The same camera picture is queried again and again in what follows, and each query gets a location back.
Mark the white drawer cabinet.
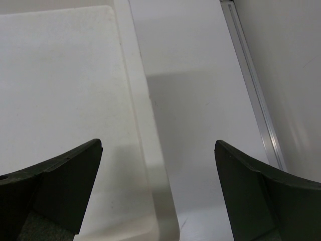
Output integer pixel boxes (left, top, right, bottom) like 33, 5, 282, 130
1, 1, 180, 240

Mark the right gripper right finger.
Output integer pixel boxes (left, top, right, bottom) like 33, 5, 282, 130
214, 140, 320, 240

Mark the right aluminium rail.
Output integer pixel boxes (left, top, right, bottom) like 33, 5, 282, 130
220, 1, 287, 172

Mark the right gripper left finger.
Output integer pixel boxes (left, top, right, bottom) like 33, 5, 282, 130
1, 139, 103, 240

